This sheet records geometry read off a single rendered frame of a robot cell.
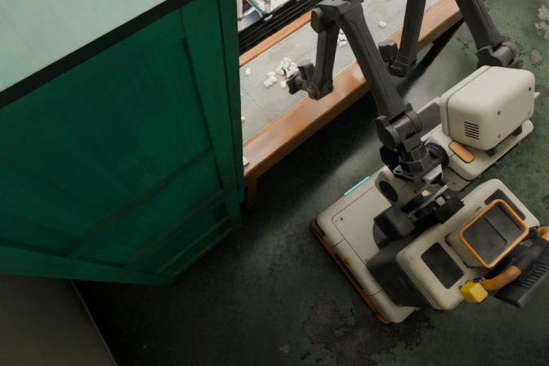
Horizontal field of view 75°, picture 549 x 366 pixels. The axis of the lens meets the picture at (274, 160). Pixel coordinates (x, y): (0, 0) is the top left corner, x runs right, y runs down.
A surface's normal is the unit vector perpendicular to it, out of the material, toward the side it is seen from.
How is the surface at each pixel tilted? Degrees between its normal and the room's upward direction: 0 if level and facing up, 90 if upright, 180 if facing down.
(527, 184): 0
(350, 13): 29
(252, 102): 0
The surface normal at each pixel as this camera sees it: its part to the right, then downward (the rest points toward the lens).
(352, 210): 0.07, -0.35
